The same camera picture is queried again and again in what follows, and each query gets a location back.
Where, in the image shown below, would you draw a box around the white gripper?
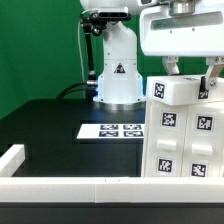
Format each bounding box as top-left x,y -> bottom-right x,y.
140,5 -> 224,96

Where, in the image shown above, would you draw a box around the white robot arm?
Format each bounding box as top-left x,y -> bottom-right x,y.
80,0 -> 224,107

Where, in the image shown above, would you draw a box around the black cable bundle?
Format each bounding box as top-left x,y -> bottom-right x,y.
55,79 -> 100,100

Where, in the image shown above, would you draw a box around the white marker base sheet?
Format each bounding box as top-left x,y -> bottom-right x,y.
77,124 -> 144,139

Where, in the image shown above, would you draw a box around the white small cabinet top block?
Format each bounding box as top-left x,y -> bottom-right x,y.
146,75 -> 224,106

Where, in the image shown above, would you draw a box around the white U-shaped fence wall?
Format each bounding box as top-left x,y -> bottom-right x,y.
0,144 -> 224,203

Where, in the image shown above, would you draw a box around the white cabinet body box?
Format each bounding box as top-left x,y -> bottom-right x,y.
141,100 -> 224,178

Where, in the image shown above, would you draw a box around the white cabinet door panel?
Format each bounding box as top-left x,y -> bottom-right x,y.
151,106 -> 186,177
181,108 -> 224,178

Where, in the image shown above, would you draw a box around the white thin cable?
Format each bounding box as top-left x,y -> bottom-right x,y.
77,9 -> 88,99

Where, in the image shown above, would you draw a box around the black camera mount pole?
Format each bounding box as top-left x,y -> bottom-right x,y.
80,12 -> 106,80

